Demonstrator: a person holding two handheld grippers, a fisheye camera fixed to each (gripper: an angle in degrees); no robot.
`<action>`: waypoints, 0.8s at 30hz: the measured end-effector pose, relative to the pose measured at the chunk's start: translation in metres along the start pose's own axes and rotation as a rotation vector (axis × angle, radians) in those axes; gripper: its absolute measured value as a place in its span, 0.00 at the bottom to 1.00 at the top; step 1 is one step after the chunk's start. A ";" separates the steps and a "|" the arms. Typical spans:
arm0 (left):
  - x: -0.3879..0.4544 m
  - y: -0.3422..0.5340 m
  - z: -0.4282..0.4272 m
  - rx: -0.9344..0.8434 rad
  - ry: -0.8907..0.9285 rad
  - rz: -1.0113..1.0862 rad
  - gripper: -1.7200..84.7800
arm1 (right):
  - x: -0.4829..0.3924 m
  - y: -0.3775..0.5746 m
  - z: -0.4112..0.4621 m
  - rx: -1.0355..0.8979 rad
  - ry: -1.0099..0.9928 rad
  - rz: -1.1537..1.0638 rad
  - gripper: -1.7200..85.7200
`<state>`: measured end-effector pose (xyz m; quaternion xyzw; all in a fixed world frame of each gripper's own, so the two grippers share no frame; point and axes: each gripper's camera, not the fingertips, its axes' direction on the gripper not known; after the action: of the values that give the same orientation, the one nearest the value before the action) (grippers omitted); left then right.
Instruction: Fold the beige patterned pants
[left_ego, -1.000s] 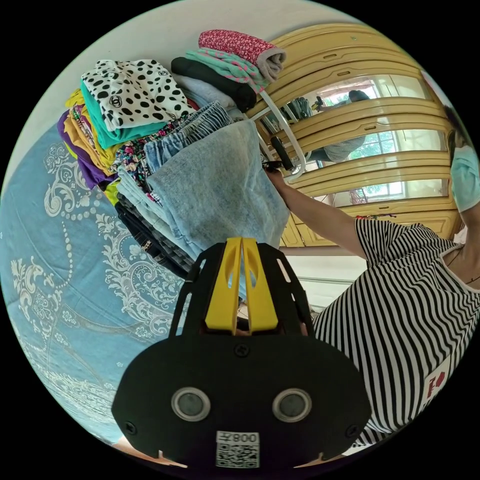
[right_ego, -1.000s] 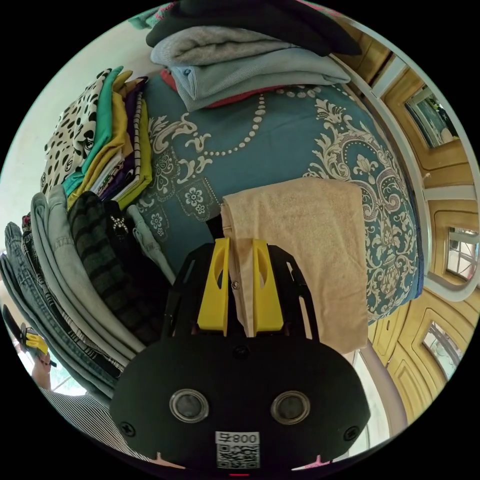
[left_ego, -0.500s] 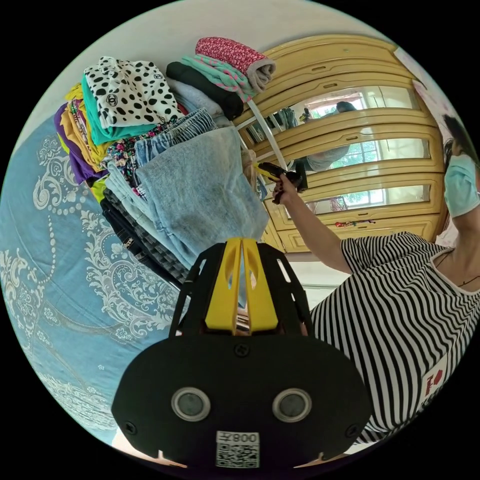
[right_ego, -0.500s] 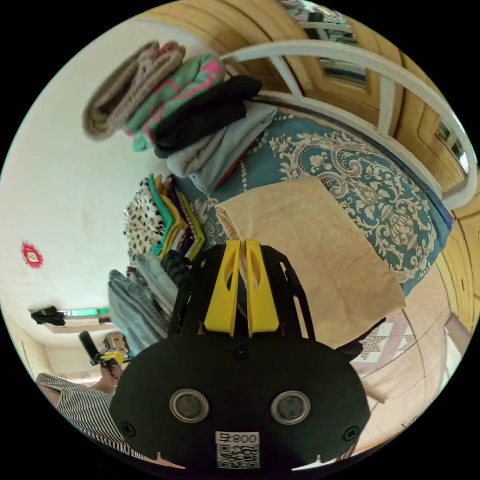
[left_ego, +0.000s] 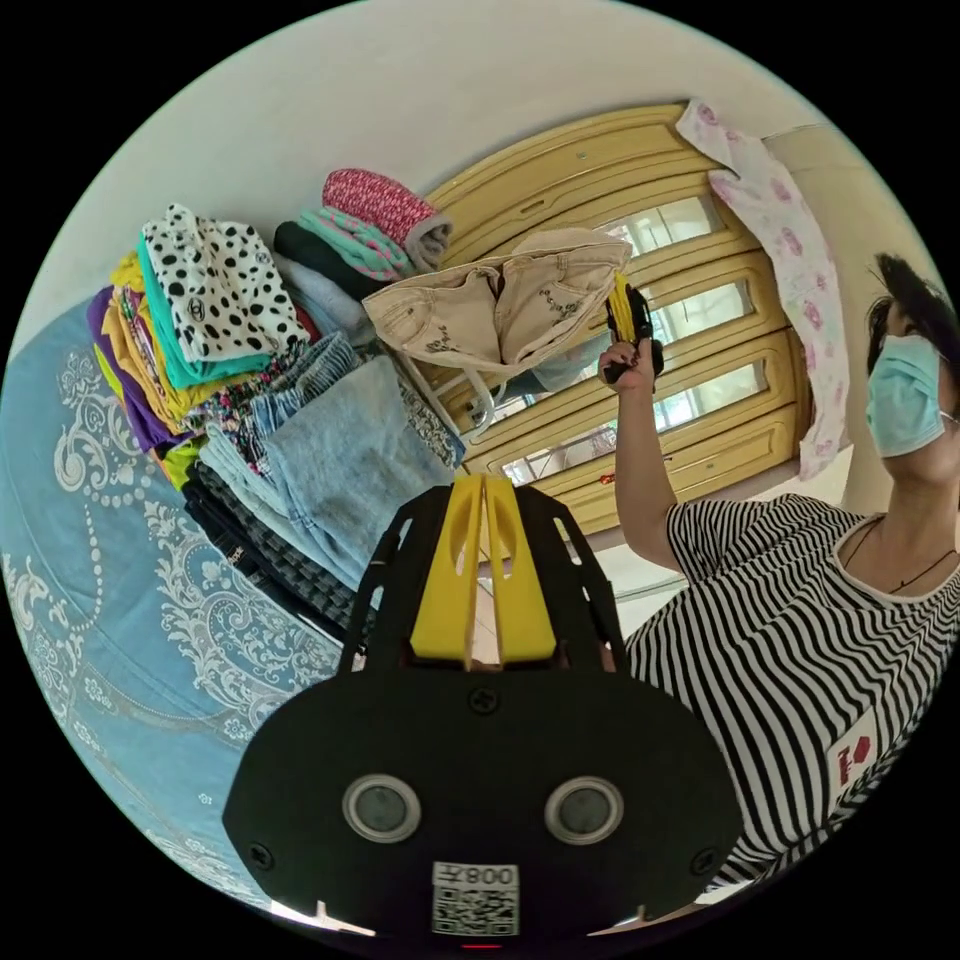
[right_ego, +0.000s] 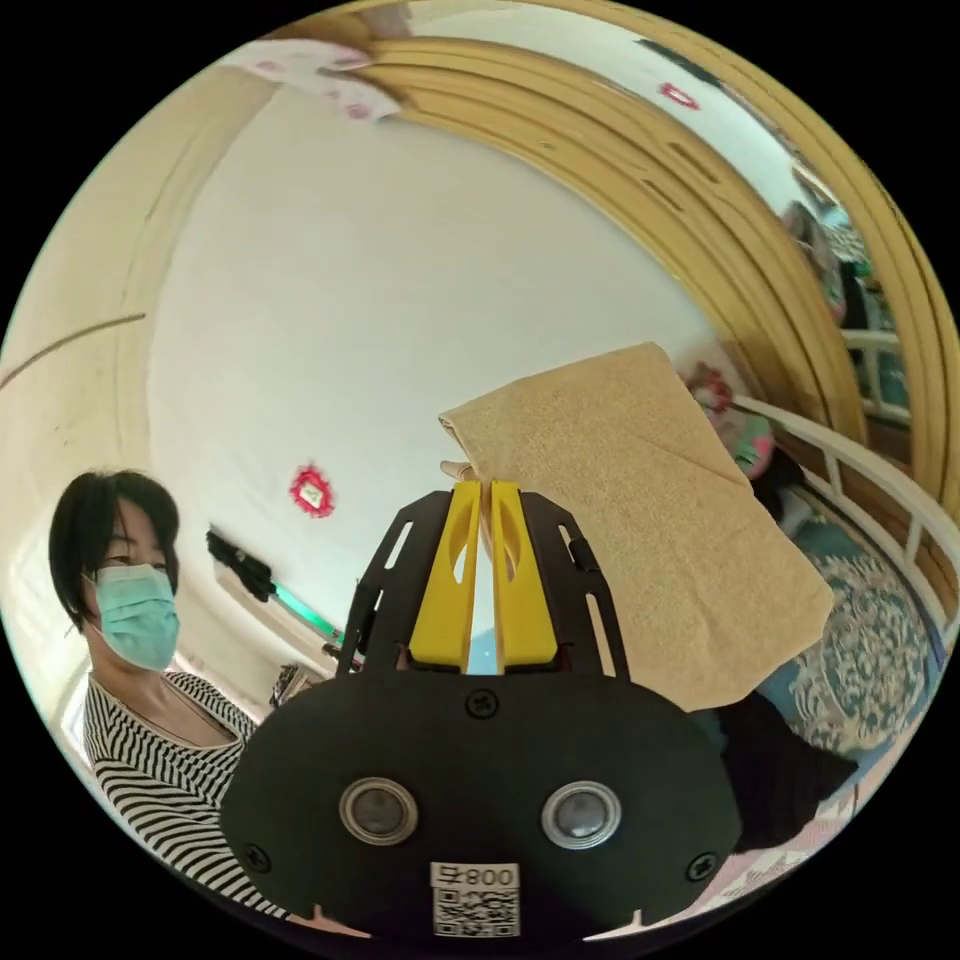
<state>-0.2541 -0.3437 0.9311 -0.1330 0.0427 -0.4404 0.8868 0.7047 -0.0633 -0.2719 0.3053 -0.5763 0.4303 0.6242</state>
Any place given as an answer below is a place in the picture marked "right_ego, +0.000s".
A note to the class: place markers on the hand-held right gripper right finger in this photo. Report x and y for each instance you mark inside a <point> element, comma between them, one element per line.
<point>525,607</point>

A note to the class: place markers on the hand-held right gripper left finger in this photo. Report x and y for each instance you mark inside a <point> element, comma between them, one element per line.
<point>442,607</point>

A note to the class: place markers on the beige patterned pants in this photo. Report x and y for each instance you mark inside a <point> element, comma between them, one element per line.
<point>637,525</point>

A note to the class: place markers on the pile of clothes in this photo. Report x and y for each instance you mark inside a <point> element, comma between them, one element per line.
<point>754,442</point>

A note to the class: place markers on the black garment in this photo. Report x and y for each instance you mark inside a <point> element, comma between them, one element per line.
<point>780,772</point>

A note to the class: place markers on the person's body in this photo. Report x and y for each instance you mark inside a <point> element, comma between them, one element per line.
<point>165,780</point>

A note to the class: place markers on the white floral curtain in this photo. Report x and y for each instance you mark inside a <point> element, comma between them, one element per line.
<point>330,75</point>

